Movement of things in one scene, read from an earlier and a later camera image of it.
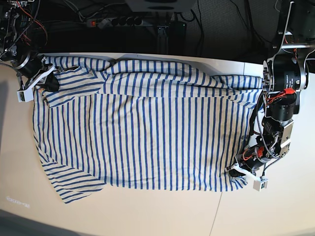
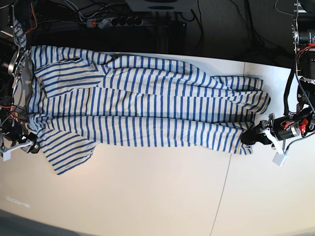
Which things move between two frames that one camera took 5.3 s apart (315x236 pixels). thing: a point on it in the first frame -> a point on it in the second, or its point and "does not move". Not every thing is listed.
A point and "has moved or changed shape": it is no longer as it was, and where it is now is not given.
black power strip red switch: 107,22 does not move
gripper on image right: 251,160 -> 281,128
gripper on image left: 32,64 -> 12,134
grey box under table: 161,5 does not move
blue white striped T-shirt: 142,124 has moved or changed shape
